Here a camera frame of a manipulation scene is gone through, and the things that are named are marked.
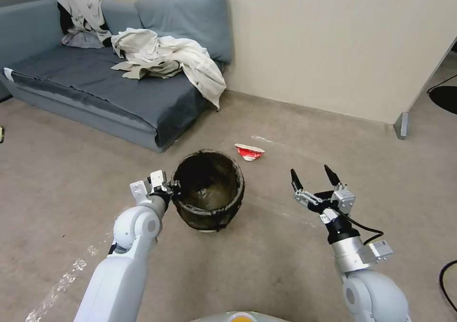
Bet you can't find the small grey cushion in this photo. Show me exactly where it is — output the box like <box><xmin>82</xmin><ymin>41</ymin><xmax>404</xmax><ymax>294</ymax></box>
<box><xmin>101</xmin><ymin>0</ymin><xmax>142</xmax><ymax>34</ymax></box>

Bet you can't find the large grey cushion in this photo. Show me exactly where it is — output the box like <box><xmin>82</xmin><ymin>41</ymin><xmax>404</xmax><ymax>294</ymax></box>
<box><xmin>134</xmin><ymin>0</ymin><xmax>235</xmax><ymax>65</ymax></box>

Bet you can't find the beige coat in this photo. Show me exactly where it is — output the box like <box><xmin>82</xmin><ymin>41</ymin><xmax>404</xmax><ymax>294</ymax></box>
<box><xmin>109</xmin><ymin>28</ymin><xmax>228</xmax><ymax>113</ymax></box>

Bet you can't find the grey partition foot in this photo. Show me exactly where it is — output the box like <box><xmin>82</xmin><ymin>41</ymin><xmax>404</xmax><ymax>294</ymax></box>
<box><xmin>394</xmin><ymin>112</ymin><xmax>410</xmax><ymax>140</ymax></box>

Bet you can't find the crushed red paper cup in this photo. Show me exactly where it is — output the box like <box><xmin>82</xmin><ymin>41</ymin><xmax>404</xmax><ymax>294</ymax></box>
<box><xmin>234</xmin><ymin>143</ymin><xmax>267</xmax><ymax>163</ymax></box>

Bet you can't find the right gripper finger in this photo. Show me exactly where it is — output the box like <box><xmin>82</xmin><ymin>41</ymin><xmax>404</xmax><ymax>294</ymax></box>
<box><xmin>289</xmin><ymin>168</ymin><xmax>320</xmax><ymax>211</ymax></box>
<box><xmin>323</xmin><ymin>164</ymin><xmax>348</xmax><ymax>195</ymax></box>

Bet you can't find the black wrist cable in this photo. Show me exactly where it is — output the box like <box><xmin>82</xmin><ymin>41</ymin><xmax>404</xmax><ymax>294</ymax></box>
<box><xmin>341</xmin><ymin>210</ymin><xmax>385</xmax><ymax>245</ymax></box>

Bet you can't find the beige crumpled shirt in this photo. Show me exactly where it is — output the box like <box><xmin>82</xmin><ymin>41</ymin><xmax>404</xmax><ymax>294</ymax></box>
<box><xmin>57</xmin><ymin>0</ymin><xmax>113</xmax><ymax>48</ymax></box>

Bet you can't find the grey sofa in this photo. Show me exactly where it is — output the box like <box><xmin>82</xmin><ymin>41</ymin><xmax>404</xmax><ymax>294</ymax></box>
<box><xmin>0</xmin><ymin>0</ymin><xmax>235</xmax><ymax>154</ymax></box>

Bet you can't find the trash can with black bag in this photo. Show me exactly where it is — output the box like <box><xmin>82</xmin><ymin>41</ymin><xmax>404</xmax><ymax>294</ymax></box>
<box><xmin>172</xmin><ymin>151</ymin><xmax>246</xmax><ymax>234</ymax></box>

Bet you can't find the white robot front shell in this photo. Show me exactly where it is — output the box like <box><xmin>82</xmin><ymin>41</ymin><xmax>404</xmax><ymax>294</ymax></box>
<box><xmin>190</xmin><ymin>310</ymin><xmax>283</xmax><ymax>322</ymax></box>

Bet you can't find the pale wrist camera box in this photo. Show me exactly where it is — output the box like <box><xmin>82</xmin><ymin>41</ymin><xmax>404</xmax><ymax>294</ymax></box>
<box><xmin>331</xmin><ymin>183</ymin><xmax>357</xmax><ymax>213</ymax></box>
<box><xmin>149</xmin><ymin>170</ymin><xmax>169</xmax><ymax>191</ymax></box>

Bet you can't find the lilac grey garment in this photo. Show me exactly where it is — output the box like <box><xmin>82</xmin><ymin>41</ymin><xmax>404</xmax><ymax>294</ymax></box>
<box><xmin>61</xmin><ymin>32</ymin><xmax>103</xmax><ymax>49</ymax></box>

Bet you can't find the black floor cable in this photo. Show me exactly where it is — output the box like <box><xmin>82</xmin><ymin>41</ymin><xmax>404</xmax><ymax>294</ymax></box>
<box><xmin>438</xmin><ymin>259</ymin><xmax>457</xmax><ymax>314</ymax></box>

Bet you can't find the black round floor base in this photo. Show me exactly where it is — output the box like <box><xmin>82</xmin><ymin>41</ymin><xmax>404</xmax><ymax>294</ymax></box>
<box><xmin>426</xmin><ymin>73</ymin><xmax>457</xmax><ymax>116</ymax></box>

